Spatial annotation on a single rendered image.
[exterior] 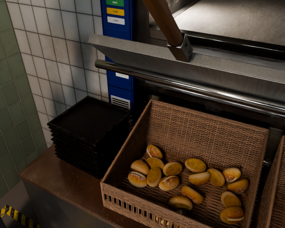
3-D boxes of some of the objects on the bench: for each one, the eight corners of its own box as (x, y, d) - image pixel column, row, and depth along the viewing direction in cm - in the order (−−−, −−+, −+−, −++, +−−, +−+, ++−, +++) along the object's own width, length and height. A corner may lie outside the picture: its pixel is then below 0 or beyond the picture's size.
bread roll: (186, 174, 122) (189, 175, 116) (207, 170, 123) (211, 170, 116) (189, 187, 121) (192, 187, 115) (210, 182, 122) (214, 182, 115)
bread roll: (182, 171, 127) (183, 167, 122) (186, 158, 130) (186, 154, 125) (204, 177, 125) (205, 173, 120) (206, 163, 128) (208, 160, 123)
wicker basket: (149, 139, 147) (149, 96, 130) (255, 173, 126) (272, 127, 110) (100, 207, 111) (93, 160, 95) (238, 269, 91) (258, 224, 75)
